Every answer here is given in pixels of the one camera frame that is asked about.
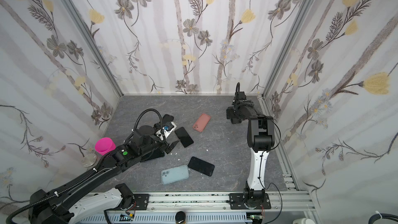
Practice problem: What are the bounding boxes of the pink phone case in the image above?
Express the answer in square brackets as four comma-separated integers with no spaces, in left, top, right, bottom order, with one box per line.
[192,113,211,132]

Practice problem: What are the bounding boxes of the black round knob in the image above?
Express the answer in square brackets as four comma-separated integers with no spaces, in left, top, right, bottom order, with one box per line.
[175,211,187,224]

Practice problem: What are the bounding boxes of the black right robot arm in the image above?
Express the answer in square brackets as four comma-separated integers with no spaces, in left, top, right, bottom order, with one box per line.
[226,90,275,208]

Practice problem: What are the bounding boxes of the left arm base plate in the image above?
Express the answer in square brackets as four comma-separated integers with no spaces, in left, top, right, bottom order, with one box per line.
[110,194,149,212]

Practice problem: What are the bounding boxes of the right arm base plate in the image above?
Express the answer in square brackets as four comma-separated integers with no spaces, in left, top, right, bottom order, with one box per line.
[228,192,272,210]

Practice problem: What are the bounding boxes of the black phone case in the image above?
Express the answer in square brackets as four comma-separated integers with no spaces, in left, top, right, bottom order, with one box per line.
[162,114,174,123]

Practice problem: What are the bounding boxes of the light blue phone case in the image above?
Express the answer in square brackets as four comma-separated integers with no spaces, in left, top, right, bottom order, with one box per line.
[161,165,189,185]

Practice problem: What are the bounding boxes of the magenta plastic goblet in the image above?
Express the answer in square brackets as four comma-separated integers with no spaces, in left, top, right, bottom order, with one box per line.
[94,138,116,155]

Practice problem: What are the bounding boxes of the black phone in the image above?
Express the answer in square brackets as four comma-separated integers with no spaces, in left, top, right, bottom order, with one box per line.
[175,127,194,148]
[188,157,215,177]

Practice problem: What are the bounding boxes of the aluminium mounting rail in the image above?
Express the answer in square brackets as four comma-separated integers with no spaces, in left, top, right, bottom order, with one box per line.
[60,191,316,215]

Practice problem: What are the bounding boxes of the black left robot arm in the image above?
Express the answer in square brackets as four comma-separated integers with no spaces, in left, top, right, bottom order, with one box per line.
[29,122,176,224]

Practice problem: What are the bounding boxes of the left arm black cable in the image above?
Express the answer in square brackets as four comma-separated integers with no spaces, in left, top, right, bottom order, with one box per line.
[133,108,164,134]

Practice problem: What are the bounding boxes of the blue-edged phone left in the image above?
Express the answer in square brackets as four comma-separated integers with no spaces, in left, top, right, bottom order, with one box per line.
[141,149,165,162]

